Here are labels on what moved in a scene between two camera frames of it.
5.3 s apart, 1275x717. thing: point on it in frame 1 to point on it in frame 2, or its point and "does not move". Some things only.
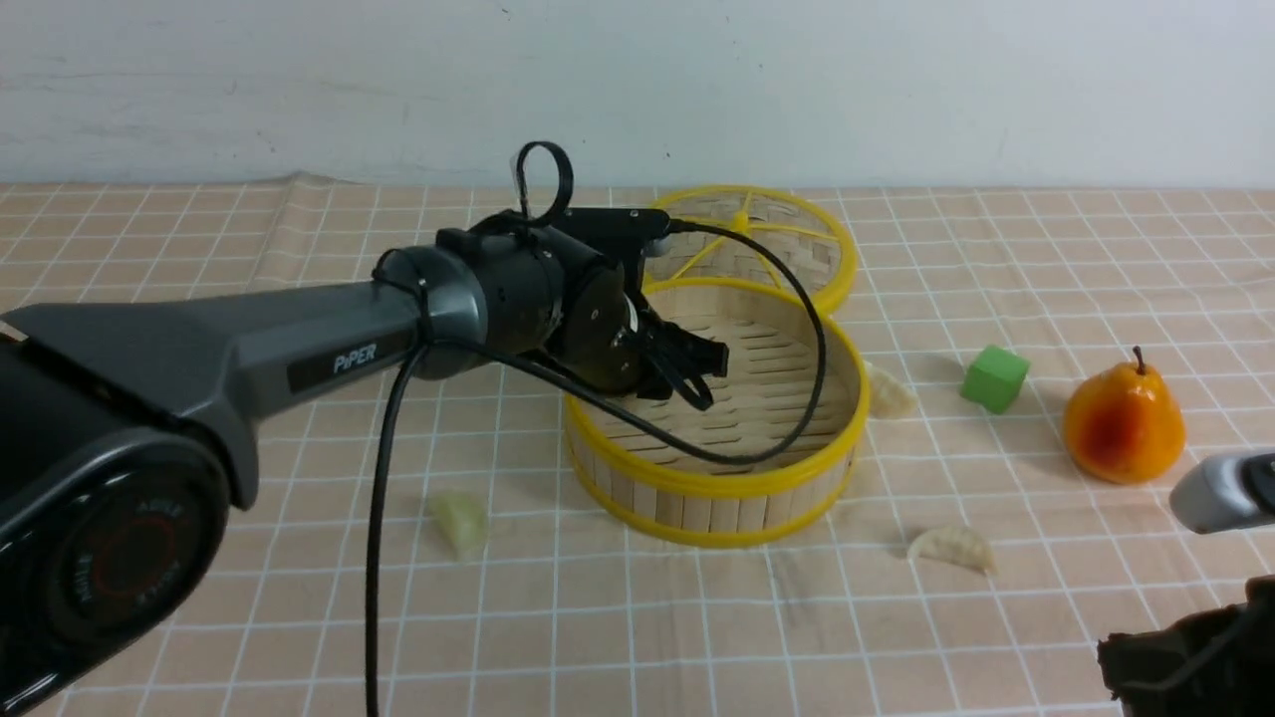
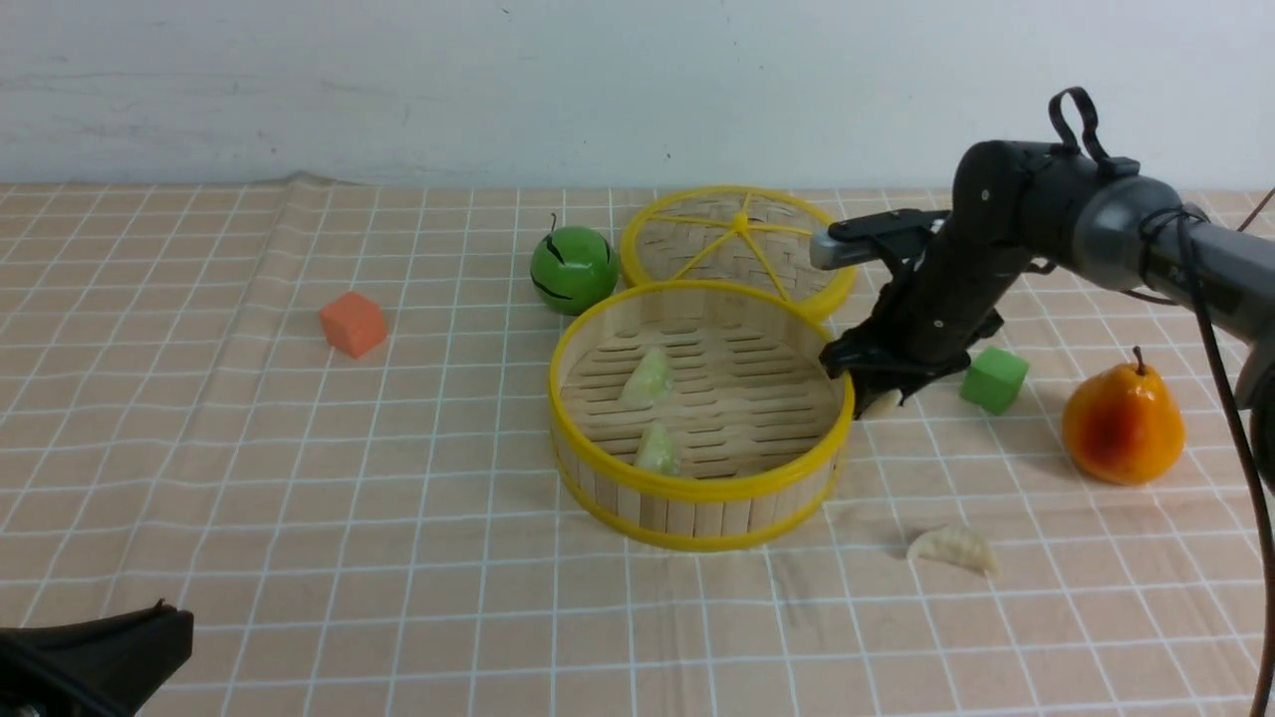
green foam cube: (994, 378) does not move
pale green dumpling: (463, 521) to (658, 451)
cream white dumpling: (888, 398) does not move
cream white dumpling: (954, 545) does not move
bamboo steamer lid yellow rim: (812, 244) does not move
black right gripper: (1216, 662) to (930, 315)
